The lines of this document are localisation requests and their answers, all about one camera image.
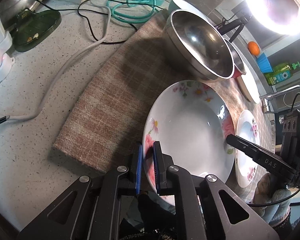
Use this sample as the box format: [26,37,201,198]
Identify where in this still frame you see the white bowl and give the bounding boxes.
[168,0,208,20]

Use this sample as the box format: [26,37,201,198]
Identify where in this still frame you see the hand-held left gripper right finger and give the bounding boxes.
[152,141,280,240]

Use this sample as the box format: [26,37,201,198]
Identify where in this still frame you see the green glass dish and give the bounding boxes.
[10,8,62,53]

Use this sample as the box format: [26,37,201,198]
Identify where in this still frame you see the white power adapter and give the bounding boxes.
[0,16,13,60]

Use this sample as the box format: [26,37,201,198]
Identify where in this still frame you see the person's right hand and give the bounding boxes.
[252,172,292,228]

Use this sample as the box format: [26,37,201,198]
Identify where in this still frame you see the white power strip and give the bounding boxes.
[0,52,15,94]

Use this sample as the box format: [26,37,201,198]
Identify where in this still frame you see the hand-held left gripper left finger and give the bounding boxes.
[16,144,143,240]

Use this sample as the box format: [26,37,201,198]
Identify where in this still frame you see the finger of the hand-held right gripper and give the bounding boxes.
[226,134,262,163]

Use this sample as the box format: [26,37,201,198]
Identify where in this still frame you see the green soap bottle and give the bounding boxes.
[264,61,300,85]

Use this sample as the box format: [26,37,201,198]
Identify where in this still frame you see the large floral plate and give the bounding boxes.
[142,80,237,207]

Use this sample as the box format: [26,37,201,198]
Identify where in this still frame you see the blue silicone cup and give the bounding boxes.
[256,53,273,73]

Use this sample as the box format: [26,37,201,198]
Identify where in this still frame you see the small steel bowl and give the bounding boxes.
[224,39,247,79]

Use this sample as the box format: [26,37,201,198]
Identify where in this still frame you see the black plug cable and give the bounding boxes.
[0,115,11,129]

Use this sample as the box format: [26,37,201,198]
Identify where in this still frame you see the small floral plate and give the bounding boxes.
[235,110,260,188]

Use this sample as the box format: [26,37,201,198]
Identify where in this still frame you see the white cable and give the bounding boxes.
[0,4,113,120]

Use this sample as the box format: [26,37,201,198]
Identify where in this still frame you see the steel faucet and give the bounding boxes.
[259,85,300,115]

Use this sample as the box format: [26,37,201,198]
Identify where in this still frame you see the plaid beige cloth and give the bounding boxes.
[52,10,275,205]

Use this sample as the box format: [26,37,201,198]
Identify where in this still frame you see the large steel bowl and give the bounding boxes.
[162,9,235,81]

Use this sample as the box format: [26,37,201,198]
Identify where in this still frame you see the thin black cable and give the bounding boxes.
[5,0,138,43]

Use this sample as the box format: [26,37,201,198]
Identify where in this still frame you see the orange fruit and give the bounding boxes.
[248,41,261,56]

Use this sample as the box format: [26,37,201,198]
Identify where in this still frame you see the ring light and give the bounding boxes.
[244,0,300,35]

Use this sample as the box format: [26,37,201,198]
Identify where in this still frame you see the black tripod legs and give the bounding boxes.
[215,12,252,43]

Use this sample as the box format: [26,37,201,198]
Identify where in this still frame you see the white leaf-print plate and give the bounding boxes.
[236,66,262,105]

